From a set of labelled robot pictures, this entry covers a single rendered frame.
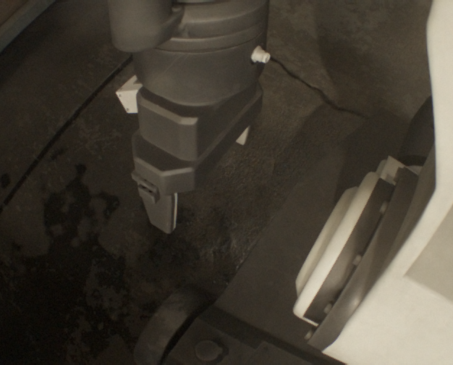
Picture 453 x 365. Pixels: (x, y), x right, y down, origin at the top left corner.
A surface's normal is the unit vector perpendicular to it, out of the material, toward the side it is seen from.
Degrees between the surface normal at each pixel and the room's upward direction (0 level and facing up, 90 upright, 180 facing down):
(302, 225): 0
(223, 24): 83
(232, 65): 85
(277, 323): 0
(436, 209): 75
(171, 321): 6
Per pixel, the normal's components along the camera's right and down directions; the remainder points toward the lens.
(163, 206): -0.55, 0.68
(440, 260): 0.00, -0.56
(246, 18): 0.66, 0.62
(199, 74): 0.06, 0.82
